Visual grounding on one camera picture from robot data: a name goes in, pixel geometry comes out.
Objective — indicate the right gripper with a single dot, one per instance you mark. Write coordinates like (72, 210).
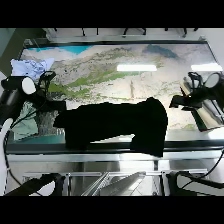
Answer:
(180, 101)

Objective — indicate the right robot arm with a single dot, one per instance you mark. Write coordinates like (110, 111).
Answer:
(201, 94)

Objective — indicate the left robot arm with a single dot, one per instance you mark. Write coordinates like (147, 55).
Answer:
(12, 98)

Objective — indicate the beige garment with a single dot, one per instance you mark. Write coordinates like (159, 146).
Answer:
(210, 119)

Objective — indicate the black garment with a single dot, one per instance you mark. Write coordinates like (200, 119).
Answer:
(110, 124)

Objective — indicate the white garment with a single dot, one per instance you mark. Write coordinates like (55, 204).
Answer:
(31, 68)

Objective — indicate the pale green garment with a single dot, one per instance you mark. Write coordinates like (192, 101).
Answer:
(28, 125)

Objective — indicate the silver frame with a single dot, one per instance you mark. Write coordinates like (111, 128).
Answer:
(100, 163)

